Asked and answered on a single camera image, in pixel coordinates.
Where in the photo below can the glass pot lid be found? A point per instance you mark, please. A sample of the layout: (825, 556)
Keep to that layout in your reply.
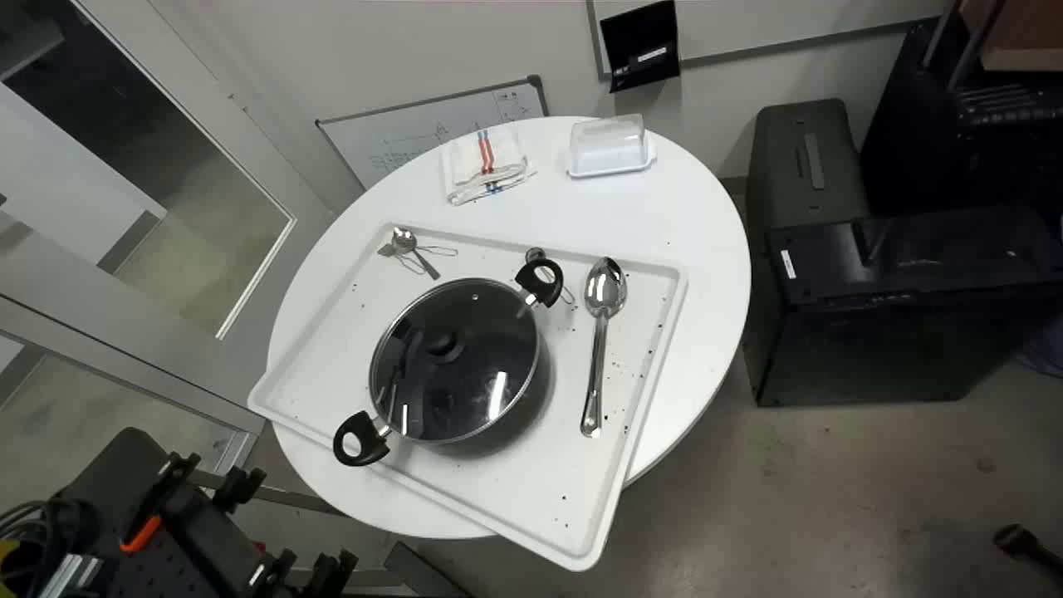
(457, 361)

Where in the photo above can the black cooking pot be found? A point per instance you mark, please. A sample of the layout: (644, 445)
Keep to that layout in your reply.
(364, 436)

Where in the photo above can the large steel serving spoon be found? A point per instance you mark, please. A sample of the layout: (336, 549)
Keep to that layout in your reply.
(605, 293)

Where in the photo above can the round white table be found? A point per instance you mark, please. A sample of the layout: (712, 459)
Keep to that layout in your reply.
(673, 210)

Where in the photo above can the small steel spoon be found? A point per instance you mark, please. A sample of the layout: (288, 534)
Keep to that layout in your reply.
(407, 244)

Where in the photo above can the clear plastic butter dish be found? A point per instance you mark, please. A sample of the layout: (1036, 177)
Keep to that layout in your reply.
(609, 147)

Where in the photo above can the black cabinet printer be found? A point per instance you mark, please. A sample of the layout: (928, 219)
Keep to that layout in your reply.
(861, 309)

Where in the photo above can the black object on floor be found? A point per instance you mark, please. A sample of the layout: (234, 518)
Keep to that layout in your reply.
(1020, 541)

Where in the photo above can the whiteboard leaning on wall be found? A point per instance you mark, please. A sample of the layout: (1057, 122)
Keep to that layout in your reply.
(380, 142)

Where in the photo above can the black wall-mounted holder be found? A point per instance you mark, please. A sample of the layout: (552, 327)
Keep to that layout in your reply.
(642, 43)

